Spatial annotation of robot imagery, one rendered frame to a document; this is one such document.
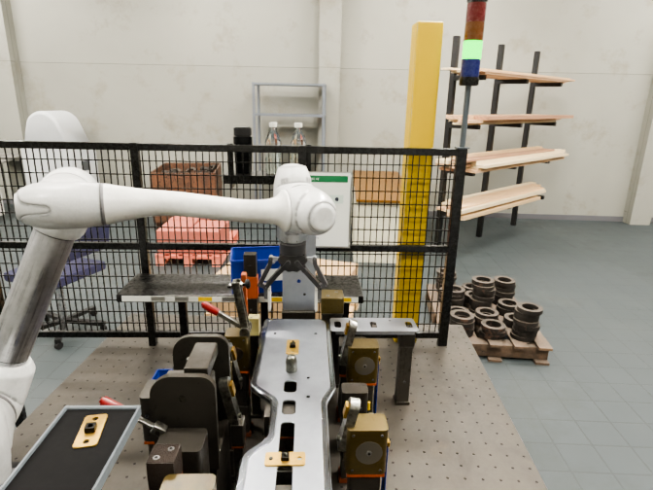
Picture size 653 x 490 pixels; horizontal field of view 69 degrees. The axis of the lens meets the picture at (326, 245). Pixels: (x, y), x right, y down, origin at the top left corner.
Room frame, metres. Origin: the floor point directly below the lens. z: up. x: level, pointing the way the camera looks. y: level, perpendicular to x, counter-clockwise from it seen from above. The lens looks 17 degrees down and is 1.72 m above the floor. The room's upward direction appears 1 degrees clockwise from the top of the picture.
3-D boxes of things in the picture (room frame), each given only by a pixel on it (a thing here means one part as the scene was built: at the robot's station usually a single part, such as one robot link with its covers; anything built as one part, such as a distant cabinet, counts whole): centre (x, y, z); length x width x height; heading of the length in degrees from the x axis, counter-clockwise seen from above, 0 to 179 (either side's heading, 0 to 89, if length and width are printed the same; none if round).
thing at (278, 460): (0.81, 0.08, 1.01); 0.08 x 0.04 x 0.01; 93
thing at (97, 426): (0.68, 0.40, 1.17); 0.08 x 0.04 x 0.01; 12
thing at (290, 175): (1.26, 0.09, 1.48); 0.13 x 0.11 x 0.16; 22
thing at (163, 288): (1.70, 0.31, 1.02); 0.90 x 0.22 x 0.03; 92
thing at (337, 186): (1.83, 0.02, 1.30); 0.23 x 0.02 x 0.31; 92
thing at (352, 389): (1.09, -0.10, 0.84); 0.10 x 0.05 x 0.29; 92
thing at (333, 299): (1.55, -0.02, 0.88); 0.08 x 0.08 x 0.36; 2
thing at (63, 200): (1.08, 0.63, 1.47); 0.18 x 0.14 x 0.13; 112
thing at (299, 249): (1.27, 0.10, 1.29); 0.08 x 0.07 x 0.09; 92
